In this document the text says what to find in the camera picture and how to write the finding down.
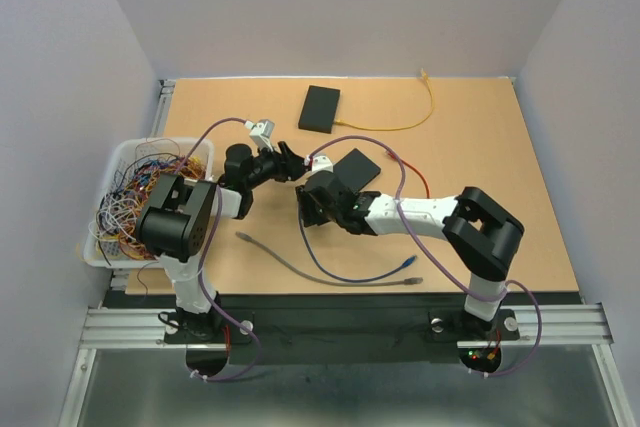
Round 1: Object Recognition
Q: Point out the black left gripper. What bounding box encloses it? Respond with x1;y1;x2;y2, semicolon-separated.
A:
245;141;308;191

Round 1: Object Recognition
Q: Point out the black network switch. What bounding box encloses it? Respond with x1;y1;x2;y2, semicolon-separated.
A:
333;148;381;192
298;85;340;134

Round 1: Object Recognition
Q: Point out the red ethernet cable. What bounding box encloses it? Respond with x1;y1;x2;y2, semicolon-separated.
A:
382;148;432;199

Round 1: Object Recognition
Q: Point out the grey ethernet cable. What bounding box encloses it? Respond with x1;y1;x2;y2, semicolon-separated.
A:
234;230;424;288

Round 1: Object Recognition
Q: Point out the blue ethernet cable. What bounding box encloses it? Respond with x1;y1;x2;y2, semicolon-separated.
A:
298;216;418;284

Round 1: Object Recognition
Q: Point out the yellow ethernet cable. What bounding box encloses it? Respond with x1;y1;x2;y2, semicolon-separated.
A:
333;66;437;132

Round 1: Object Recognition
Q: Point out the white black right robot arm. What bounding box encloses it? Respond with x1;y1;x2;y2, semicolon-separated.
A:
296;171;525;337

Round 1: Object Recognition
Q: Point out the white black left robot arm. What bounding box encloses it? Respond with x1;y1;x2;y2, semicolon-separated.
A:
134;141;309;342

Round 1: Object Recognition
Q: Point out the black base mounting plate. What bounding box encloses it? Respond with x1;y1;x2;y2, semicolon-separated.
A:
158;293;520;377

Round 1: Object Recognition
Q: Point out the white plastic basket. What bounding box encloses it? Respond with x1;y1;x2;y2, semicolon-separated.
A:
82;137;214;269

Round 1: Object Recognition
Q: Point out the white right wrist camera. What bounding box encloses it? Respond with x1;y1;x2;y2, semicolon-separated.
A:
305;155;334;173

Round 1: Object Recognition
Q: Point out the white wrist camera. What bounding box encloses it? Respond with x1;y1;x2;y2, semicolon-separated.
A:
244;119;275;151
305;155;334;173

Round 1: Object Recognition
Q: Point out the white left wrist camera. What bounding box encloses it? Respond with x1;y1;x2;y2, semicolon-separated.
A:
244;119;275;151

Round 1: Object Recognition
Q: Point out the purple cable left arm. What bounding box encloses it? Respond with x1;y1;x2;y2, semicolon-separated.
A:
184;117;263;383

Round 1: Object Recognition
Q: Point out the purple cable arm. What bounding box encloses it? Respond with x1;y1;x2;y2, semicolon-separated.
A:
184;117;263;383
307;134;543;379

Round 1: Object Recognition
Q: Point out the tangle of coloured wires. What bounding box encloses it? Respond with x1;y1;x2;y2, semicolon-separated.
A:
74;142;211;298

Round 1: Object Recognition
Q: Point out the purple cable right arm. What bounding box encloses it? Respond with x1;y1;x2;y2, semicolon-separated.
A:
307;134;543;379

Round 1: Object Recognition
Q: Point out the aluminium frame rail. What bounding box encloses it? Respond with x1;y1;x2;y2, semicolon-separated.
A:
80;305;613;351

